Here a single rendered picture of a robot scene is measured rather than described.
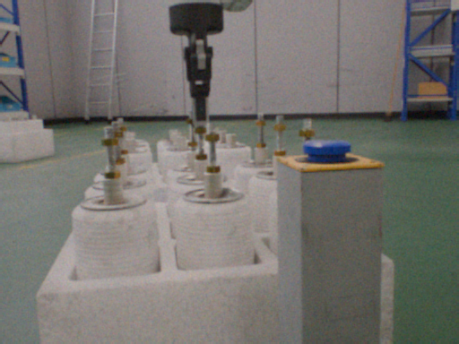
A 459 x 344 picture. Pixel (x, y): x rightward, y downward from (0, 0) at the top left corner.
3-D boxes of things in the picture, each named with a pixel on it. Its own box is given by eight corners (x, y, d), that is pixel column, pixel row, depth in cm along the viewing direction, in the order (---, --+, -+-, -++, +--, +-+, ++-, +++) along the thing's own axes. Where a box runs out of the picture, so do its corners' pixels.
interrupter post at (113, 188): (113, 202, 57) (111, 176, 56) (129, 204, 55) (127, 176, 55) (99, 207, 54) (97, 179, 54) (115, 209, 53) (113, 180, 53)
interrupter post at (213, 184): (212, 202, 55) (212, 175, 55) (200, 199, 57) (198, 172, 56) (228, 199, 57) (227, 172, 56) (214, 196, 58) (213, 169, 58)
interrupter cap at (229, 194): (210, 210, 51) (209, 203, 51) (170, 200, 57) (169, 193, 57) (257, 198, 56) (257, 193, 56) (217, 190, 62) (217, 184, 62)
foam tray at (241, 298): (291, 280, 94) (290, 193, 91) (392, 405, 56) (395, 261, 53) (91, 299, 88) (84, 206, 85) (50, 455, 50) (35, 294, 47)
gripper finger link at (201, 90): (194, 84, 66) (195, 121, 66) (194, 83, 63) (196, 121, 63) (204, 84, 66) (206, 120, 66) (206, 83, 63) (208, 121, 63)
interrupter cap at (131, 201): (112, 196, 60) (112, 191, 60) (160, 202, 56) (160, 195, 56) (65, 210, 54) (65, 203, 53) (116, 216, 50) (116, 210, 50)
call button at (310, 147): (339, 160, 42) (339, 138, 42) (359, 167, 39) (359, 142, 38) (296, 163, 42) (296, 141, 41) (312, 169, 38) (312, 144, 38)
